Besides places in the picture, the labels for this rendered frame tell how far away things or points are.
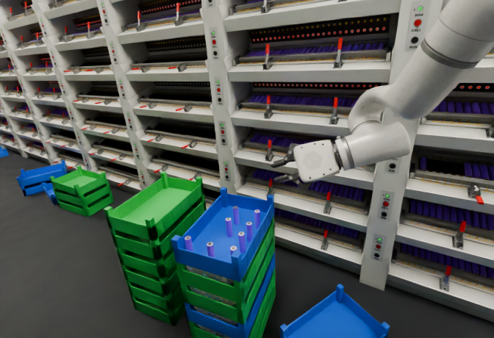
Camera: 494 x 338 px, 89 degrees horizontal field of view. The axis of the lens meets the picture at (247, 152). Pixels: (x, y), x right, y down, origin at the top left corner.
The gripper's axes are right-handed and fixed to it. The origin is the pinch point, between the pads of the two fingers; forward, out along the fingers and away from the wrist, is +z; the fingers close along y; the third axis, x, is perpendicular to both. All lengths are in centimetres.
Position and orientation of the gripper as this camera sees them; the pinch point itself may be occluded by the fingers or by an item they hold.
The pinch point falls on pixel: (280, 170)
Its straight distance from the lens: 70.2
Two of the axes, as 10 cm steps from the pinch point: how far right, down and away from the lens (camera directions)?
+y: 2.0, 9.4, -2.7
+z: -9.1, 2.8, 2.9
